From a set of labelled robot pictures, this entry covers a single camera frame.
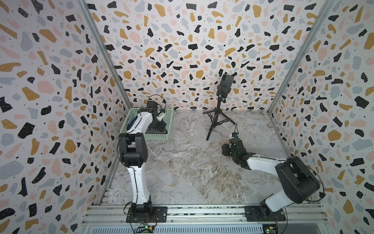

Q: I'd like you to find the grey blue microfibre cloth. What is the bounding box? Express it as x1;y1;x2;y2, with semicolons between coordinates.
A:
127;116;137;130

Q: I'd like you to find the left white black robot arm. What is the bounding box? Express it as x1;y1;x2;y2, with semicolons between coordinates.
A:
117;107;166;216

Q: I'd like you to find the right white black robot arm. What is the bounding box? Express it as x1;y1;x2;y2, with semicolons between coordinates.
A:
222;137;320;216

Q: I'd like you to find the mint green plastic basket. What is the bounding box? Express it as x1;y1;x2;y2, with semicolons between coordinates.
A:
120;108;174;141

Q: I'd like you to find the black phone tripod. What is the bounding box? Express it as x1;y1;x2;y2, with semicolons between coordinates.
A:
203;95;236;140

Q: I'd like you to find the black smartphone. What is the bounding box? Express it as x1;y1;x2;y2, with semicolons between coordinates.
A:
217;74;234;98

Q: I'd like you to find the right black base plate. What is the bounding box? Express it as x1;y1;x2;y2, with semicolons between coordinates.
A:
244;206;286;222

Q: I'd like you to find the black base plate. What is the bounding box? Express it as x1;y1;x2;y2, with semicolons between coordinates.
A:
126;205;168;223
244;206;286;222

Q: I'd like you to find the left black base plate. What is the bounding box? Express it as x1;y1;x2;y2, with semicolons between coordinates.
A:
126;205;168;223

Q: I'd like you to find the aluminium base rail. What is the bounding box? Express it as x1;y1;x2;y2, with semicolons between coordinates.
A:
82;203;328;226

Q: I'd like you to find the white perforated cable duct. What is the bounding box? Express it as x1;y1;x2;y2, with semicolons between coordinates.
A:
85;224;264;234

